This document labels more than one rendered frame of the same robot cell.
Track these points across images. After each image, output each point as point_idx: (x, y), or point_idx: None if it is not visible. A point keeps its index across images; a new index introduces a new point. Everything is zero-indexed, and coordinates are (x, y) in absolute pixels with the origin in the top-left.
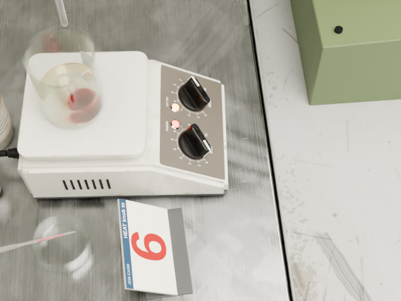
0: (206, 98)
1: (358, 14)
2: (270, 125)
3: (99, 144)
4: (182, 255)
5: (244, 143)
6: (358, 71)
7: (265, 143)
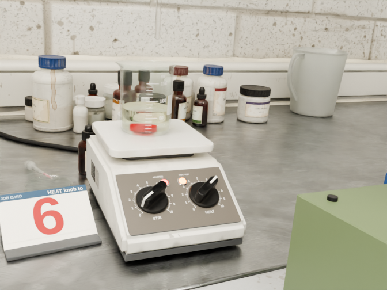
0: (202, 191)
1: (372, 208)
2: (231, 281)
3: (112, 138)
4: (48, 247)
5: (196, 267)
6: (325, 274)
7: (205, 281)
